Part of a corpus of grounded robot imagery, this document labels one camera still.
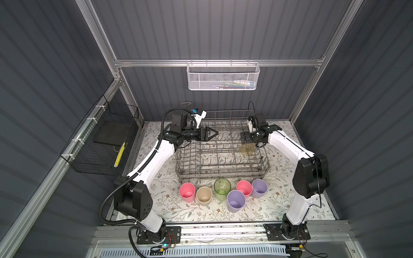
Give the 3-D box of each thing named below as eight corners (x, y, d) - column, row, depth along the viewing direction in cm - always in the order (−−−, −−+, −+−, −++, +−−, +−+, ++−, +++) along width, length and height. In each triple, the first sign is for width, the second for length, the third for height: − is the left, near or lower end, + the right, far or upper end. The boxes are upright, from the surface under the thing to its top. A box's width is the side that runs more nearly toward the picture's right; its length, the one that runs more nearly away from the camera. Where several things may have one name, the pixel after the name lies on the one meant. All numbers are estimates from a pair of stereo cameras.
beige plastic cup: (197, 208, 83) (195, 202, 75) (197, 194, 88) (196, 186, 79) (212, 208, 83) (212, 202, 75) (212, 194, 88) (212, 186, 79)
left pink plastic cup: (181, 203, 84) (178, 197, 77) (182, 189, 89) (180, 182, 82) (195, 203, 84) (194, 197, 77) (196, 189, 89) (195, 182, 82)
